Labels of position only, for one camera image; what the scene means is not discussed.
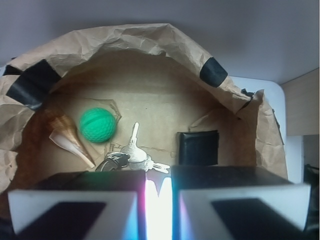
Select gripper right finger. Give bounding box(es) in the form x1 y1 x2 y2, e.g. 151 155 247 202
171 166 311 240

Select white-headed key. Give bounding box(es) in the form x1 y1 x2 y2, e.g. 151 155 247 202
120 122 147 164

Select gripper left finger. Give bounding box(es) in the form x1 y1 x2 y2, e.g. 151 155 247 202
8 170 147 240

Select black box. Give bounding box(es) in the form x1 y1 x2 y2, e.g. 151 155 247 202
177 130 220 166

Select brown paper bag bin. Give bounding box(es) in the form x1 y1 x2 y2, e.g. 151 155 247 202
0 23 288 191

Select silver key with square head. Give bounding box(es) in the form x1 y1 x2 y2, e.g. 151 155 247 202
129 160 170 174

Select dark keys on ring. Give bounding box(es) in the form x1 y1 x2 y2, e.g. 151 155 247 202
95 151 130 172

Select brown seashell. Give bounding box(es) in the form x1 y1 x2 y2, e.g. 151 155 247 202
44 109 96 169

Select green dimpled ball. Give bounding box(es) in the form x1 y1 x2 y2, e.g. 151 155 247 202
79 107 117 143

